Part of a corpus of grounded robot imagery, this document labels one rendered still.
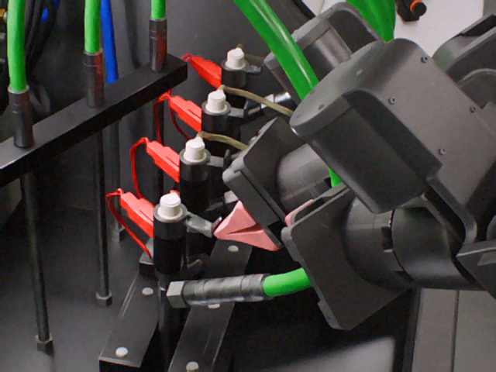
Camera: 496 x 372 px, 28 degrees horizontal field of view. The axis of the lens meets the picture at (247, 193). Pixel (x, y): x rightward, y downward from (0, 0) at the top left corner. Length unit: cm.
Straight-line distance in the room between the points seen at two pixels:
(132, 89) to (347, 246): 50
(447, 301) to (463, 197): 59
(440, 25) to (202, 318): 65
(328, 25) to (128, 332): 38
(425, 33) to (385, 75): 97
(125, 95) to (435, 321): 37
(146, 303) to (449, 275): 51
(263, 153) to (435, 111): 30
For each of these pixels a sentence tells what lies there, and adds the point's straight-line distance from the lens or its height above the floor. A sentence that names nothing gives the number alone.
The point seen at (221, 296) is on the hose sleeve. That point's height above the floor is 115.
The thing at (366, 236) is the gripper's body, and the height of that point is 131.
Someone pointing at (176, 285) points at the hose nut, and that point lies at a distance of 74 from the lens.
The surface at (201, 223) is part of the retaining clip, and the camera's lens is 82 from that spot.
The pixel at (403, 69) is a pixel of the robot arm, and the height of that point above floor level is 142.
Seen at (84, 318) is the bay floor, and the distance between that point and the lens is 114.
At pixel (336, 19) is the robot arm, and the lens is 66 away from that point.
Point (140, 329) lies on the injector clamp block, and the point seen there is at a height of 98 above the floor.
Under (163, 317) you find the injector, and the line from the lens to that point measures 90.
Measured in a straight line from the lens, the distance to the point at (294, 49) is 57.
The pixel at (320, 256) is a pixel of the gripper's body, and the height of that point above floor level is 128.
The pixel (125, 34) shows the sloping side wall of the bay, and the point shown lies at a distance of 112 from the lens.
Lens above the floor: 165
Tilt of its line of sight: 39 degrees down
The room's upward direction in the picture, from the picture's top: 4 degrees clockwise
